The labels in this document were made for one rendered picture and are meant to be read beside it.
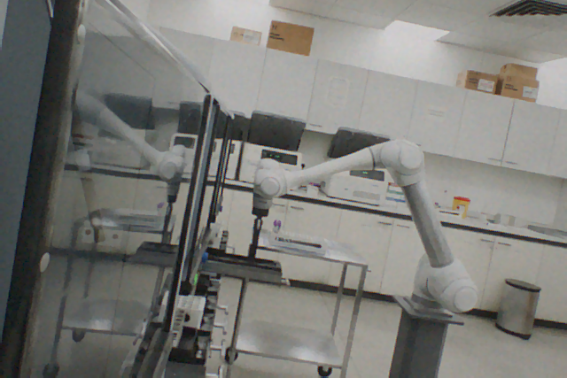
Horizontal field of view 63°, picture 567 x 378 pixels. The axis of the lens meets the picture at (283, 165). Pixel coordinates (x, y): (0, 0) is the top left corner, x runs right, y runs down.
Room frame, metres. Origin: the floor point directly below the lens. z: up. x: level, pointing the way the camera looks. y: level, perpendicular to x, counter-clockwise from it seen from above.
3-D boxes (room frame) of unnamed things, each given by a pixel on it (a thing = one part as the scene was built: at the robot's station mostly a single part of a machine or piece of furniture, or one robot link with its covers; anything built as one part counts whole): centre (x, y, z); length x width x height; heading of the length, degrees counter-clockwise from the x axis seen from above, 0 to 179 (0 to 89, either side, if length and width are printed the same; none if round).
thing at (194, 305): (1.24, 0.29, 0.83); 0.30 x 0.10 x 0.06; 95
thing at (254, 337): (2.49, -0.20, 0.41); 0.67 x 0.46 x 0.82; 93
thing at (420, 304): (2.17, -0.78, 0.73); 0.22 x 0.18 x 0.06; 5
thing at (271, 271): (1.95, 0.24, 0.78); 0.73 x 0.14 x 0.09; 95
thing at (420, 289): (2.14, -0.79, 0.87); 0.18 x 0.16 x 0.22; 7
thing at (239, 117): (4.52, 0.71, 1.22); 0.62 x 0.56 x 0.64; 3
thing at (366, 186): (4.65, -0.72, 1.25); 0.62 x 0.56 x 0.69; 5
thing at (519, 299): (4.24, -2.38, 0.23); 0.38 x 0.31 x 0.46; 5
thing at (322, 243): (2.37, -0.14, 0.85); 0.30 x 0.10 x 0.06; 93
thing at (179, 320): (1.10, 0.18, 0.85); 0.12 x 0.02 x 0.06; 6
